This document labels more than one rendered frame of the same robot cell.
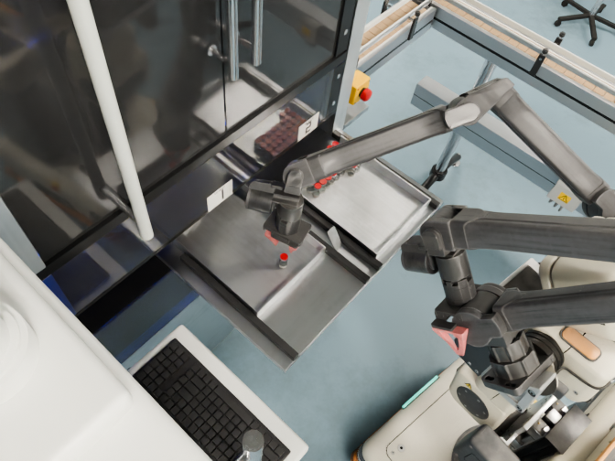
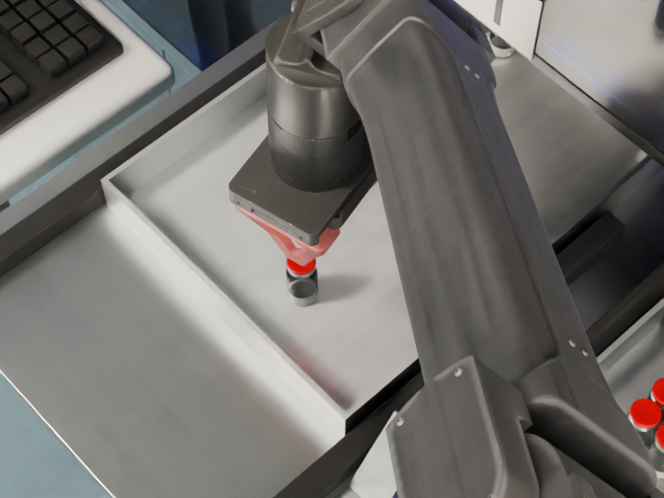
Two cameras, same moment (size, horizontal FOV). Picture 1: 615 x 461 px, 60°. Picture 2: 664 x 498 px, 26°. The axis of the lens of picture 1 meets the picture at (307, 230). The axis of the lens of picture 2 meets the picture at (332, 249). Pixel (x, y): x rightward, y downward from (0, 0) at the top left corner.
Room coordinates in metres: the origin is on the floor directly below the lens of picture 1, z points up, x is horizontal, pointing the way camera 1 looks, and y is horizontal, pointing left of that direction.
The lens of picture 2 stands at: (0.84, -0.44, 1.78)
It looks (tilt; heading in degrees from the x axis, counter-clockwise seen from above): 59 degrees down; 105
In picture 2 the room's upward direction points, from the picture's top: straight up
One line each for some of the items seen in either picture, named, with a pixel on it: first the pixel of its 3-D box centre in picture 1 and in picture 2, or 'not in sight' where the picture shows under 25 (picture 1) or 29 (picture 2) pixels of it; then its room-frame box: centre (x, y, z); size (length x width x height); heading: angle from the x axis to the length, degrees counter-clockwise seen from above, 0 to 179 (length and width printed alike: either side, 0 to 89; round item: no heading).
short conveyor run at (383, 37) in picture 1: (368, 43); not in sight; (1.61, -0.10, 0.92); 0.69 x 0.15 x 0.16; 147
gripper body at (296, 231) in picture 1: (287, 220); (315, 135); (0.70, 0.05, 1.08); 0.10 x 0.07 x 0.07; 72
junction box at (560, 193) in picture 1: (566, 194); not in sight; (1.44, -1.00, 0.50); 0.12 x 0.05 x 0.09; 57
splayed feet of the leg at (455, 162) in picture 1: (436, 177); not in sight; (1.78, -0.59, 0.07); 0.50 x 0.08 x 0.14; 147
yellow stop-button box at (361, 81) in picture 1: (353, 86); not in sight; (1.29, -0.06, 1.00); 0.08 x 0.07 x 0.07; 57
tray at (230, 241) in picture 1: (245, 241); (392, 170); (0.73, 0.16, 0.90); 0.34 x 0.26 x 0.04; 57
